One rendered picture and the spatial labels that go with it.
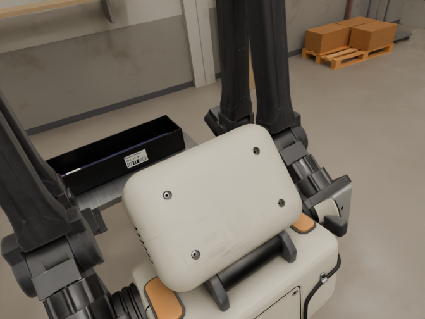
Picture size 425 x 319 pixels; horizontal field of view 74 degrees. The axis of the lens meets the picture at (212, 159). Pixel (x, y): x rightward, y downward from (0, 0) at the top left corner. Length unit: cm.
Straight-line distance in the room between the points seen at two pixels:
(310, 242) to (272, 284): 8
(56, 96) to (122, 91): 73
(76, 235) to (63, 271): 5
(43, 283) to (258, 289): 28
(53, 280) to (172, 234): 20
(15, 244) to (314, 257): 40
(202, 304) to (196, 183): 15
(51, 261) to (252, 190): 29
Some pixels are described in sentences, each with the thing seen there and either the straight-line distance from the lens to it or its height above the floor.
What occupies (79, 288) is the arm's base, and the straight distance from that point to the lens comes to 45.
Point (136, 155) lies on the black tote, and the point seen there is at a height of 87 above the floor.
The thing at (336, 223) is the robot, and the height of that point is 119.
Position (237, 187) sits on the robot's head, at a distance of 34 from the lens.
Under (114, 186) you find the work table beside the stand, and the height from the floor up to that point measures 80.
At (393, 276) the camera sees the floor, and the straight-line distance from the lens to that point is 197.
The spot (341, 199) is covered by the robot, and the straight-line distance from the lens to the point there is 53.
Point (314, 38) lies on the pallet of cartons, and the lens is 459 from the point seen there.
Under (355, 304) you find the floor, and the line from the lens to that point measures 182.
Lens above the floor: 158
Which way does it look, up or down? 38 degrees down
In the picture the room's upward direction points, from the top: 7 degrees counter-clockwise
